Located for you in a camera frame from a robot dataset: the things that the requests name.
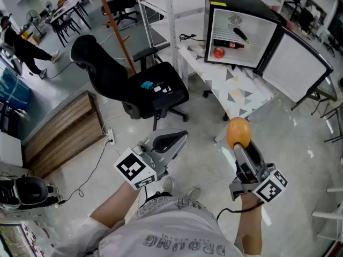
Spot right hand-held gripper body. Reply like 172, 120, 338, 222
229, 163, 289, 203

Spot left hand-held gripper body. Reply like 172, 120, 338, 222
113, 140, 170, 190

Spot black mini fridge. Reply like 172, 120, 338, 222
204, 0, 334, 103

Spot person's right forearm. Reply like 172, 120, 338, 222
234, 193, 265, 257

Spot person's left forearm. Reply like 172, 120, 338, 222
90, 180, 142, 229

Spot person's left white shoe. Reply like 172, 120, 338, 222
160, 177, 175, 195

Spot person's white shoe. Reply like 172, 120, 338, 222
160, 177, 175, 195
187, 187, 202, 202

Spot person's black trousers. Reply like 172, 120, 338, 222
144, 192, 174, 201

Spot white power strip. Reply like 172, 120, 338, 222
106, 128, 116, 146

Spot person's right white shoe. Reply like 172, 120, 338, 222
187, 187, 202, 202

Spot white stool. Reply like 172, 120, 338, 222
311, 186, 343, 242

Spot triangle patterned tablecloth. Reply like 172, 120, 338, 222
178, 44, 279, 120

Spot person's white printed shirt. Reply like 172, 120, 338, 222
50, 196, 243, 257

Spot black mesh office chair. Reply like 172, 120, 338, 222
70, 34, 190, 131

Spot wooden plank crate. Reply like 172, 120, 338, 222
23, 90, 106, 179

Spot black white-rimmed chair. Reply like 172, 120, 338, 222
0, 175, 49, 211

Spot dark soda bottle red label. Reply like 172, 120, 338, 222
213, 39, 245, 50

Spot orange wooden coat stand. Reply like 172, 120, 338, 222
94, 0, 138, 75

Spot white metal shelf rack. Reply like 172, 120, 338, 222
133, 0, 281, 80

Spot dark purple eggplant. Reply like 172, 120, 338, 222
233, 27, 250, 44

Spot white cabinet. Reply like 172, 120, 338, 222
0, 131, 24, 168

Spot black swivel office chair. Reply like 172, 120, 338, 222
101, 0, 139, 28

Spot blue wrapped crate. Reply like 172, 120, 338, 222
0, 68, 32, 110

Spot black table with chairs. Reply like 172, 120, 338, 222
49, 0, 93, 48

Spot black standing fan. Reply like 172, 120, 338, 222
25, 9, 48, 39

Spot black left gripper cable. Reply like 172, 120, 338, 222
138, 186, 148, 208

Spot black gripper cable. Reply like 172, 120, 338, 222
215, 201, 265, 222
138, 186, 148, 208

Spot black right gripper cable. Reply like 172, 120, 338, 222
215, 201, 265, 222

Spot coiled black power cable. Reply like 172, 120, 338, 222
178, 33, 205, 42

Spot white wire shelf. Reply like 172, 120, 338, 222
212, 27, 261, 46

